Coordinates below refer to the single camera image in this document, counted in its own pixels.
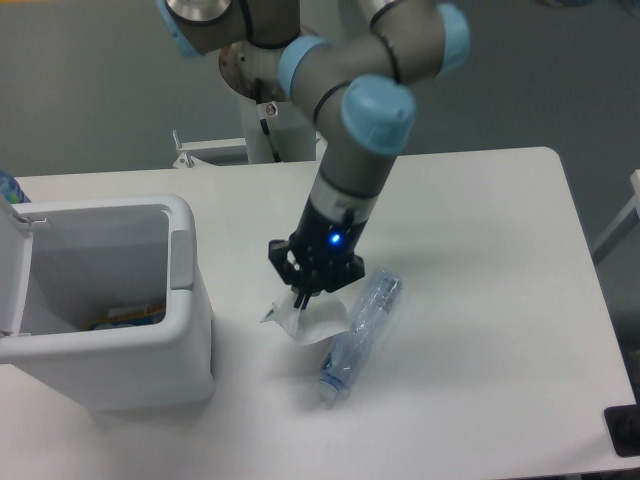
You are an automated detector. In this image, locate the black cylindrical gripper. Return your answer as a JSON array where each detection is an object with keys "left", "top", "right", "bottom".
[{"left": 268, "top": 184, "right": 373, "bottom": 310}]

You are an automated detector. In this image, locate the white paper wrapper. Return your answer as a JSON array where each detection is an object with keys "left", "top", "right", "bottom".
[{"left": 261, "top": 290, "right": 350, "bottom": 345}]

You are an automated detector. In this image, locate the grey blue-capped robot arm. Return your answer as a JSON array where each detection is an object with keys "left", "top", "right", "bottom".
[{"left": 157, "top": 1, "right": 471, "bottom": 310}]

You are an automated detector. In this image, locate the white open trash can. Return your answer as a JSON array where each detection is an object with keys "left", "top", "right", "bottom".
[{"left": 1, "top": 195, "right": 214, "bottom": 411}]

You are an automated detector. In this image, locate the clear plastic water bottle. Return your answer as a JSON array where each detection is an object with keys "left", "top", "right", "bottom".
[{"left": 318, "top": 269, "right": 403, "bottom": 408}]

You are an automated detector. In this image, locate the blue patterned object left edge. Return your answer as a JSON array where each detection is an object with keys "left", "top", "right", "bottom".
[{"left": 0, "top": 170, "right": 31, "bottom": 204}]

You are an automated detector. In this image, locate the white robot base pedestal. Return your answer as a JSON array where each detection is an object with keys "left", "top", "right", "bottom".
[{"left": 218, "top": 40, "right": 317, "bottom": 162}]

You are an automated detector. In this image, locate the black cable on pedestal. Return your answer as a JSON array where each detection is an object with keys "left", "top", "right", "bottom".
[{"left": 254, "top": 77, "right": 283, "bottom": 164}]

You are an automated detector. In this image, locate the white metal frame bracket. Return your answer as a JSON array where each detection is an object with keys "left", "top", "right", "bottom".
[{"left": 171, "top": 129, "right": 329, "bottom": 169}]

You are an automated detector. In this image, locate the white frame leg right edge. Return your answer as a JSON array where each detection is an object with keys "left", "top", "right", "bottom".
[{"left": 591, "top": 169, "right": 639, "bottom": 265}]

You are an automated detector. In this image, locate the black table clamp mount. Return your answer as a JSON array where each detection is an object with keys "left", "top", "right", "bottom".
[{"left": 604, "top": 404, "right": 639, "bottom": 458}]

